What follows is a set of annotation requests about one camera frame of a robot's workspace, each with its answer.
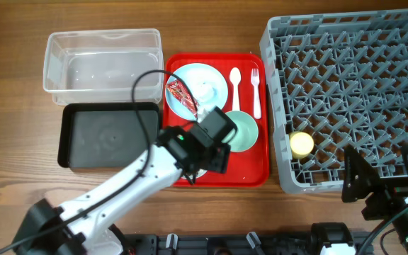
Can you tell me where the clear plastic bin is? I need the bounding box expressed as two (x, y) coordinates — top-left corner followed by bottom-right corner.
(42, 28), (164, 105)

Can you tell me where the white plastic spoon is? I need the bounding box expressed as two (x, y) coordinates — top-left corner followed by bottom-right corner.
(229, 67), (242, 111)

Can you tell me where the yellow plastic cup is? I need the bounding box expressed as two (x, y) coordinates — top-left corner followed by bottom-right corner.
(289, 131), (315, 159)

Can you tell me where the white plastic fork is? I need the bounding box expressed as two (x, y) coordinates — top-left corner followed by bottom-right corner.
(251, 68), (262, 119)

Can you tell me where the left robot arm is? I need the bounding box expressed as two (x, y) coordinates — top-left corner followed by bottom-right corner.
(8, 122), (237, 254)

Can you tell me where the small light blue bowl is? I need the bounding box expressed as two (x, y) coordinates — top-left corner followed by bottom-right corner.
(188, 169), (207, 179)

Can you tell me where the large light blue plate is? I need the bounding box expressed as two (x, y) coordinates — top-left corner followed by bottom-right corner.
(165, 63), (229, 120)

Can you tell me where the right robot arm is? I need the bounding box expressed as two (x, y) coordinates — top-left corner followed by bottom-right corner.
(341, 144), (408, 254)

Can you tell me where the red snack wrapper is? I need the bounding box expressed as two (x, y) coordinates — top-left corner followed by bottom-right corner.
(166, 79), (199, 118)

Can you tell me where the white napkin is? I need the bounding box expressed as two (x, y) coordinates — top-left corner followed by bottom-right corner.
(193, 81), (217, 103)

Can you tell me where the red serving tray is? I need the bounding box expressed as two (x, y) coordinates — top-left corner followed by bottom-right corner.
(166, 52), (270, 188)

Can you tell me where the mint green bowl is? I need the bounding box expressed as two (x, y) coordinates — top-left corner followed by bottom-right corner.
(223, 110), (259, 152)

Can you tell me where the black plastic tray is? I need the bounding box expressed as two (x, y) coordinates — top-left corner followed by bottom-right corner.
(57, 102), (161, 169)

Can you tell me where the grey dishwasher rack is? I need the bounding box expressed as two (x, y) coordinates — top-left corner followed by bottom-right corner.
(260, 9), (408, 193)

